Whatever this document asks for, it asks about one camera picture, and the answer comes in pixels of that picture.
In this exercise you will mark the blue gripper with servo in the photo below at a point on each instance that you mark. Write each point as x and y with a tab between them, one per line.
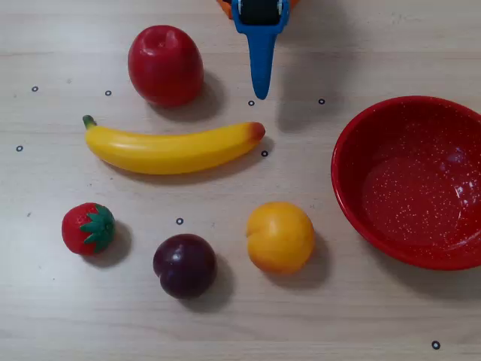
261	33

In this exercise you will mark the red toy strawberry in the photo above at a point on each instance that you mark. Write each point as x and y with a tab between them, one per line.
77	229

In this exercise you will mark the yellow toy banana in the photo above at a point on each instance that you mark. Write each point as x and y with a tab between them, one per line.
169	152

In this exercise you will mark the dark purple toy plum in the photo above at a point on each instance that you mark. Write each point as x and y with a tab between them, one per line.
184	267

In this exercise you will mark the red speckled bowl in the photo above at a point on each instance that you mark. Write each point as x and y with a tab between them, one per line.
409	195

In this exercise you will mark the red toy apple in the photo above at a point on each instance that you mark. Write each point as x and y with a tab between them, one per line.
165	65

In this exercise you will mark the yellow orange toy peach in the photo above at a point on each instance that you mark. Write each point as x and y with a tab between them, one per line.
280	238

